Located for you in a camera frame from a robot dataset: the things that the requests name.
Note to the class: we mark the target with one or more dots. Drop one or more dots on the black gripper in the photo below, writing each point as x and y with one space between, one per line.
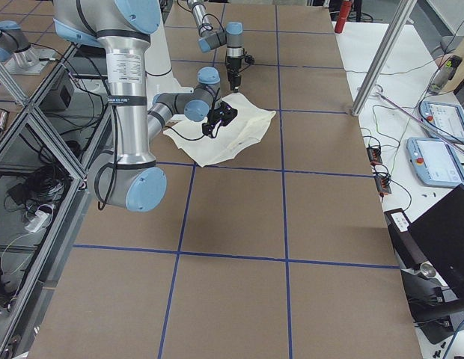
227 113
233 67

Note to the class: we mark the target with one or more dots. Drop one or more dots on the black laptop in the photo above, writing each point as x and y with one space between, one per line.
439 234

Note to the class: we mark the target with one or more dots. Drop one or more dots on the black box white label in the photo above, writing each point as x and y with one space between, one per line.
407 249

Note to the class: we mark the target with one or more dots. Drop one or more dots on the red bottle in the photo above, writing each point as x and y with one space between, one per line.
342 16

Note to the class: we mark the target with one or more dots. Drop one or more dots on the white camera mast base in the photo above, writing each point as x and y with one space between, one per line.
159 74

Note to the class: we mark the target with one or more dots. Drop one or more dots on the aluminium table side frame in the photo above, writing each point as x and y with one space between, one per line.
45 153

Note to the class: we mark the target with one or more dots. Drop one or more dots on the far blue teach pendant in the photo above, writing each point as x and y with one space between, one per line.
443 119

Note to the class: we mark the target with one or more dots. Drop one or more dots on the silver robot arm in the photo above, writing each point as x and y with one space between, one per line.
143 95
211 38

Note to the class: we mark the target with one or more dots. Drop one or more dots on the near blue teach pendant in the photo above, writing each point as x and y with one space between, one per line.
434 162

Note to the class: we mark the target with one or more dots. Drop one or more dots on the aluminium frame post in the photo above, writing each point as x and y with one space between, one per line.
391 35

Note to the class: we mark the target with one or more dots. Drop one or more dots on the cream long-sleeve cat shirt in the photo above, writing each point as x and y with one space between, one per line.
248 128

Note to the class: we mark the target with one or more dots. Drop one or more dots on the blue teach pendant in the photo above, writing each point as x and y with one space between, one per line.
434 162
443 119

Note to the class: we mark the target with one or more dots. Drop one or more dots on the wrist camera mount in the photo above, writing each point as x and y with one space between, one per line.
226 114
248 59

